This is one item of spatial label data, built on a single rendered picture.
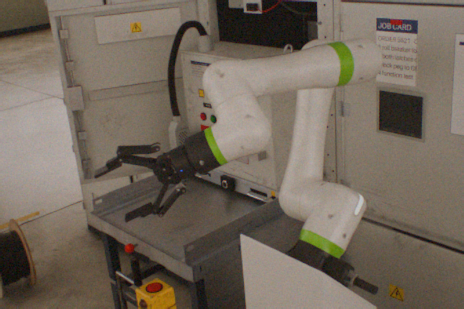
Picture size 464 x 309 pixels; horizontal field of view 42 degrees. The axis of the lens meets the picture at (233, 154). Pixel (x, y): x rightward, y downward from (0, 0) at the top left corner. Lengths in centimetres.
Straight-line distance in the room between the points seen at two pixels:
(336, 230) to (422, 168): 52
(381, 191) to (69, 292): 201
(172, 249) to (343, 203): 67
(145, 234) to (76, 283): 151
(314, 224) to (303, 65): 43
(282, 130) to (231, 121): 84
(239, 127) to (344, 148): 92
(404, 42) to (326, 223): 65
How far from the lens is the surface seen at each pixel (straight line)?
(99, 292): 350
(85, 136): 263
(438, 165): 200
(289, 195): 175
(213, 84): 137
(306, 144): 175
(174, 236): 212
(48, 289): 364
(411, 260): 221
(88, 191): 394
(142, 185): 246
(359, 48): 161
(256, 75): 141
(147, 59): 260
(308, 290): 154
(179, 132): 239
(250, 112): 133
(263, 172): 223
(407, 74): 197
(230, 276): 210
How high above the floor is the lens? 185
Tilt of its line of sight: 21 degrees down
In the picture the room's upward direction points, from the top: 5 degrees counter-clockwise
